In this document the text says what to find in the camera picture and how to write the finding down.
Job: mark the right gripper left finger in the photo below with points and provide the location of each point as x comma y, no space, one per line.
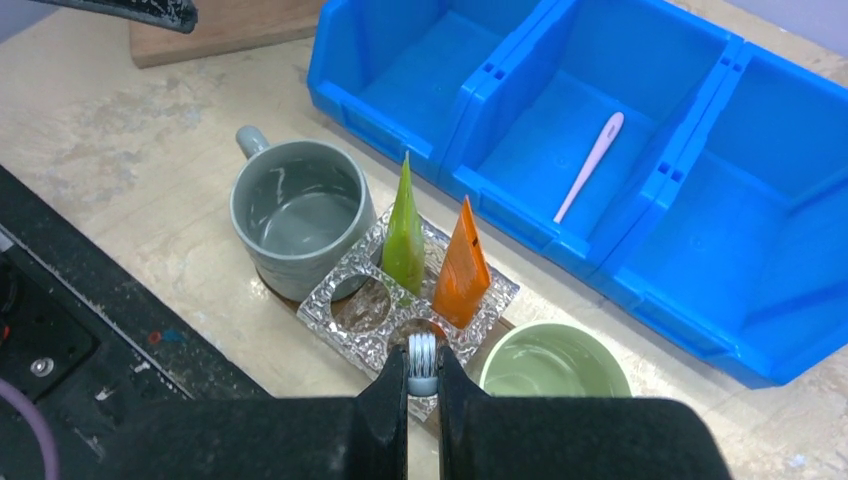
358,437

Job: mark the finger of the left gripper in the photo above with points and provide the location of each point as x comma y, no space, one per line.
178,16

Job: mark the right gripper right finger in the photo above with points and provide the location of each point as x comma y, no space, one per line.
489,437

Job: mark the white toothbrush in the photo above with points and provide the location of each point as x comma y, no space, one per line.
422,349

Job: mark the light green mug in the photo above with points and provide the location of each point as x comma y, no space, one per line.
552,359

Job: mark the clear plastic blister pack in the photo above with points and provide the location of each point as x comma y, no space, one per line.
361,312

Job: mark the green toothpaste tube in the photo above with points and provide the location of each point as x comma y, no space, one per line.
403,249

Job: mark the grey mug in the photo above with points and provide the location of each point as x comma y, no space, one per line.
298,207

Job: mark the blue divided plastic bin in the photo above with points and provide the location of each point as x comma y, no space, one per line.
694,178

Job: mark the pink toothbrush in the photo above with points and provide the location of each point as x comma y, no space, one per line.
603,142

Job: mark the wooden board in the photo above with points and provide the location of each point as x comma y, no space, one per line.
226,27

